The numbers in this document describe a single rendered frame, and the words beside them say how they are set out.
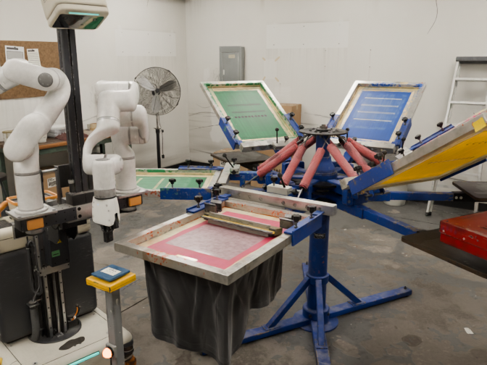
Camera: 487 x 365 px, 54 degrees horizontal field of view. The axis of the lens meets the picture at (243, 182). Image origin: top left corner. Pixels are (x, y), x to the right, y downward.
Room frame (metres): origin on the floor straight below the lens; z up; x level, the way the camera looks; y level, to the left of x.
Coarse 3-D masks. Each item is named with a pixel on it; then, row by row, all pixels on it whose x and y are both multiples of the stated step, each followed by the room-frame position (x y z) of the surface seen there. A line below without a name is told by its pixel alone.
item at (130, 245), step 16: (240, 208) 2.42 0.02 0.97; (256, 208) 2.37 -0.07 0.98; (272, 208) 2.35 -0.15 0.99; (160, 224) 2.10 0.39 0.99; (176, 224) 2.15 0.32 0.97; (128, 240) 1.89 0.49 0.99; (144, 240) 1.97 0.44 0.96; (272, 240) 1.89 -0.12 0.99; (288, 240) 1.94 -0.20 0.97; (144, 256) 1.78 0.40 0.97; (160, 256) 1.73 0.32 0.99; (176, 256) 1.72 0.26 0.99; (256, 256) 1.72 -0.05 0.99; (192, 272) 1.64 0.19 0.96; (208, 272) 1.60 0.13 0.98; (224, 272) 1.58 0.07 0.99; (240, 272) 1.62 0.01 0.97
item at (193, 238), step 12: (240, 216) 2.32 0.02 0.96; (192, 228) 2.14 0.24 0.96; (204, 228) 2.14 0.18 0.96; (216, 228) 2.14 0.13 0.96; (228, 228) 2.14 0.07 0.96; (168, 240) 1.98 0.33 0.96; (180, 240) 1.98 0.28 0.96; (192, 240) 1.98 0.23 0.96; (204, 240) 1.98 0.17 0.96; (168, 252) 1.85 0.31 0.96; (180, 252) 1.85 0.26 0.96; (192, 252) 1.85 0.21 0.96
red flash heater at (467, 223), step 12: (468, 216) 1.88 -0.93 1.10; (480, 216) 1.88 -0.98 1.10; (444, 228) 1.80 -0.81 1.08; (456, 228) 1.75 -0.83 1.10; (468, 228) 1.73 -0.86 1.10; (480, 228) 1.73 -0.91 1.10; (444, 240) 1.80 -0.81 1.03; (456, 240) 1.75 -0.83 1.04; (468, 240) 1.70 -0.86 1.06; (480, 240) 1.66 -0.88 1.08; (468, 252) 1.70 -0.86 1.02; (480, 252) 1.65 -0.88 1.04
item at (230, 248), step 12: (216, 240) 1.98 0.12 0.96; (228, 240) 1.98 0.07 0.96; (240, 240) 1.98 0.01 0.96; (252, 240) 1.98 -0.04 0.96; (264, 240) 1.98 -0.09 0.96; (204, 252) 1.85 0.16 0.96; (216, 252) 1.85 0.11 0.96; (228, 252) 1.85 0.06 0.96; (240, 252) 1.85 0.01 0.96; (216, 264) 1.73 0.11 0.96; (228, 264) 1.73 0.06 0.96
